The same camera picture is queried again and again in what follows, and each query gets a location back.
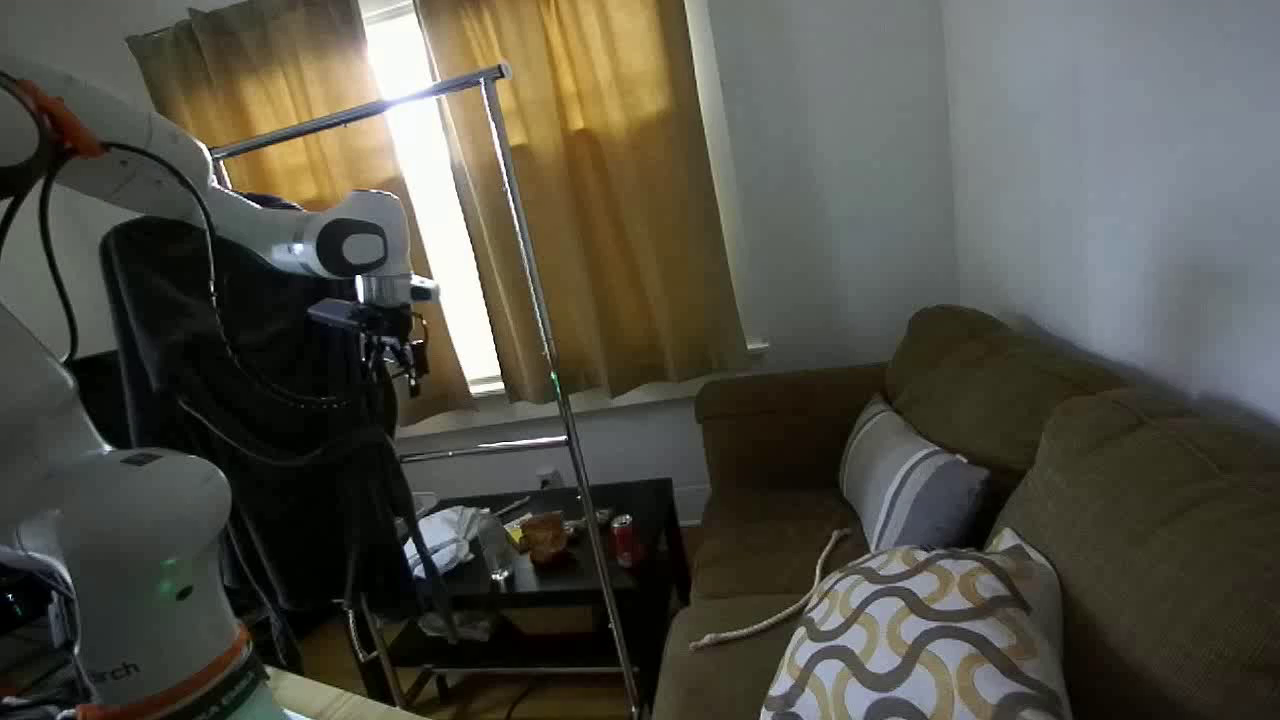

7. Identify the bright window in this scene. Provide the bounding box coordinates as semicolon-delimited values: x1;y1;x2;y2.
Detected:
355;0;506;392

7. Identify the red can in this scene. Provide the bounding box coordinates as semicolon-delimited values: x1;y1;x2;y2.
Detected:
606;512;638;572

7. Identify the wide mustard curtain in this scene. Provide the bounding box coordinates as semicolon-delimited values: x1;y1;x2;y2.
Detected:
411;0;751;408

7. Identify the narrow mustard curtain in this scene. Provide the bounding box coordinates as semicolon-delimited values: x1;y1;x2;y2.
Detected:
122;0;474;424

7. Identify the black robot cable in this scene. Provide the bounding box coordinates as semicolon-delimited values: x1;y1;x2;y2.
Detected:
0;73;236;372

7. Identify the orange snack item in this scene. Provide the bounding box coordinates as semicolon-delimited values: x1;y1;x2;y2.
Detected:
514;508;579;565

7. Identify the olive brown sofa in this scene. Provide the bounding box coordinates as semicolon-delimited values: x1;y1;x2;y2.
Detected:
650;298;1280;720

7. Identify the white rope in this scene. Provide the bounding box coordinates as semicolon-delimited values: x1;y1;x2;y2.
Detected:
689;522;857;654

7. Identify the grey striped pillow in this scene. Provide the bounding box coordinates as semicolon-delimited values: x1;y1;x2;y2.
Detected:
836;392;996;556

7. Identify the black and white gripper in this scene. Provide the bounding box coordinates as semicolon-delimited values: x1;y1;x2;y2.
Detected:
306;272;444;399

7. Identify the wavy patterned pillow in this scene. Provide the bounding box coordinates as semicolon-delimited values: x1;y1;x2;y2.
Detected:
756;522;1075;720

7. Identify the black coffee table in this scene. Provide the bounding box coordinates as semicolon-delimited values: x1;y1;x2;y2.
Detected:
351;476;694;710

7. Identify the black hanging garment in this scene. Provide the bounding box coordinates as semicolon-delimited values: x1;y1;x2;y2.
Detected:
95;197;418;630

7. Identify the clear glass bottle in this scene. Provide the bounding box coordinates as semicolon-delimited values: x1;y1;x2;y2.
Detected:
474;517;519;590

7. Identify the metal garment rack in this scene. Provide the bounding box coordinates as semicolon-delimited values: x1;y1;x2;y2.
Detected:
192;58;655;720

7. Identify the white crumpled cloth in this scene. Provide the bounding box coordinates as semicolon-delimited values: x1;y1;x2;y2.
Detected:
399;498;501;581

